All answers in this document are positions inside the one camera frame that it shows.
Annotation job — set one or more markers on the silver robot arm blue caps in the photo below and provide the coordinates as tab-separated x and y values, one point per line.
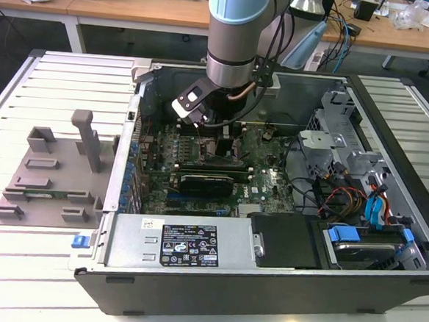
231	48

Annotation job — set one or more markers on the CPU socket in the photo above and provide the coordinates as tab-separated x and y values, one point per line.
209	149

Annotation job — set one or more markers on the black RAM slot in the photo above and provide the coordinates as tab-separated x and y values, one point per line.
214	165
191	131
213	171

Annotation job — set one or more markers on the black graphics card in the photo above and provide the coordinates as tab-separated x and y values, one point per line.
205	185

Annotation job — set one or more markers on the green motherboard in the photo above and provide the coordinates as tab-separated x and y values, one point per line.
268	179

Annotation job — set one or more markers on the silver metal drive cage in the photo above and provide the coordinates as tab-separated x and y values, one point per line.
321	139

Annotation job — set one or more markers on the white power strip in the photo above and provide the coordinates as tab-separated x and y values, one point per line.
314	61

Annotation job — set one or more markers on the silver heat sink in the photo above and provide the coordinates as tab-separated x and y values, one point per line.
251	209

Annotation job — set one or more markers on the black drive bay cover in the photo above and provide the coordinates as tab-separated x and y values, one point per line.
286	239

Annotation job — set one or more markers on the silver power supply with label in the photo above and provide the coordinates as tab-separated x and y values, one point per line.
132	236

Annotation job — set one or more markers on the hard disk in blue carrier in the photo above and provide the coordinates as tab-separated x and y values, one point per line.
342	234

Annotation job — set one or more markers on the grey parts rack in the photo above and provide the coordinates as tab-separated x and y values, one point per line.
62	180

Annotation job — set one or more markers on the black open PC case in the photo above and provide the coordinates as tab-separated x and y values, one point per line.
227	298

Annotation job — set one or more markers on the green RAM stick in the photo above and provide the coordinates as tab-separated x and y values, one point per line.
55	195

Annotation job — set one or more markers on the blue case latch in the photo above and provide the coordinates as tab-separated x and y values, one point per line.
80	241

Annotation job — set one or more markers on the clear plastic bags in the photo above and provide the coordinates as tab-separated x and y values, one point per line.
412	16

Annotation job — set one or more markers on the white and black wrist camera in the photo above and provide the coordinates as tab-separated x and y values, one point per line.
187	104

